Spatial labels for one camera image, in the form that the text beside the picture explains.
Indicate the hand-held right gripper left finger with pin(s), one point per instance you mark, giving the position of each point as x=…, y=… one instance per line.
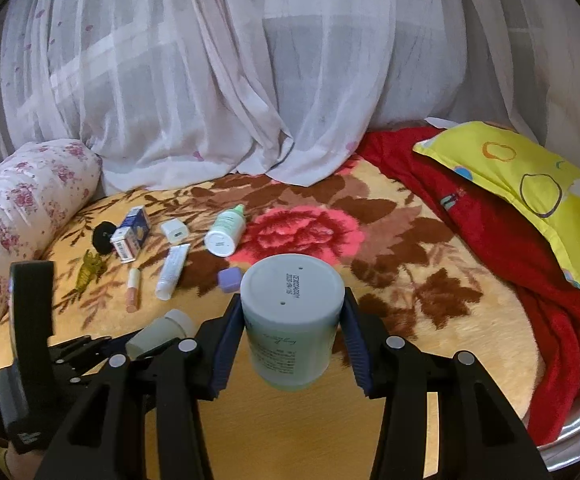
x=221, y=355

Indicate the white paper sheet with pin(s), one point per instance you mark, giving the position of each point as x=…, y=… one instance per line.
x=442, y=122

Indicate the sheer white dotted curtain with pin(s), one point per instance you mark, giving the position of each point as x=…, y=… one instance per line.
x=250, y=70

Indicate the green and white bottle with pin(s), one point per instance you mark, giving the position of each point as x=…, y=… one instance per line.
x=225, y=232

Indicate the pink lip balm stick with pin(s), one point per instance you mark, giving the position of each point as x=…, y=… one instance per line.
x=134, y=292

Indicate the yellow circle print pillow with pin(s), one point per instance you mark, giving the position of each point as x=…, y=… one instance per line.
x=530, y=185

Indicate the small white box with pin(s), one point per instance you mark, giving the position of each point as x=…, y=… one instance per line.
x=175, y=229

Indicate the pale green plastic jar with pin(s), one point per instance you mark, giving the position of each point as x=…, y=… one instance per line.
x=290, y=320

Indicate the grey capped bottle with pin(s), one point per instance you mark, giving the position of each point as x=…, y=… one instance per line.
x=162, y=332

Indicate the yellow green hair clip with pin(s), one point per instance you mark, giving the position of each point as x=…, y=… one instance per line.
x=89, y=270

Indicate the pink floral white pillow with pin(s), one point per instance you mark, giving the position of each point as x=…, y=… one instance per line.
x=25, y=210

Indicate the white squeeze tube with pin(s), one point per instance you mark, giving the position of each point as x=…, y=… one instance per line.
x=171, y=272

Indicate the black round compact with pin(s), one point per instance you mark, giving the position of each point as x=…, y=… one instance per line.
x=104, y=236

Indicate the blue and white carton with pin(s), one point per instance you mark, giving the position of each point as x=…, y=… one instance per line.
x=131, y=234

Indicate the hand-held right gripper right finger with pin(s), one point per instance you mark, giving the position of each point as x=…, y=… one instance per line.
x=356, y=355

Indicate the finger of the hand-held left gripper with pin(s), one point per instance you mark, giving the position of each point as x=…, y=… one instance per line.
x=82, y=347

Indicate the small purple block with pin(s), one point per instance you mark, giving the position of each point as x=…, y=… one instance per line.
x=229, y=280

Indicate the red fleece blanket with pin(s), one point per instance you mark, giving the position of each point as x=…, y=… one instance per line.
x=520, y=260

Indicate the yellow floral plush blanket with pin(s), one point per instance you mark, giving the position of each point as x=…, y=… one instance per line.
x=420, y=300

